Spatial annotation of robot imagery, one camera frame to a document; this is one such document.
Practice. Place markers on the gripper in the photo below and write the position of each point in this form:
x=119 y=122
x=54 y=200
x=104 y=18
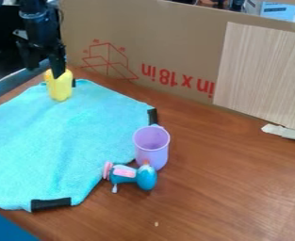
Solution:
x=39 y=29

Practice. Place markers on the yellow toy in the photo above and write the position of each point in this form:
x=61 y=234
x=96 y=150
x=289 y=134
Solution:
x=59 y=84

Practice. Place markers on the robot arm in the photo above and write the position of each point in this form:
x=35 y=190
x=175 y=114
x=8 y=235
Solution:
x=32 y=5

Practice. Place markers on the turquoise cloth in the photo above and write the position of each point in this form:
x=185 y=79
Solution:
x=57 y=141

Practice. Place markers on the cardboard box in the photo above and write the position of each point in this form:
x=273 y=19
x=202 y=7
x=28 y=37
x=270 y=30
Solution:
x=153 y=40

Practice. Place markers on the purple cup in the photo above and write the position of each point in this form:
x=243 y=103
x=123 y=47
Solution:
x=151 y=146

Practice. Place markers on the teal toy drill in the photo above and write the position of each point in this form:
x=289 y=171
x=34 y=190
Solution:
x=132 y=176

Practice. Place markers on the light wooden board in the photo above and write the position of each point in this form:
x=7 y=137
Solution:
x=263 y=75

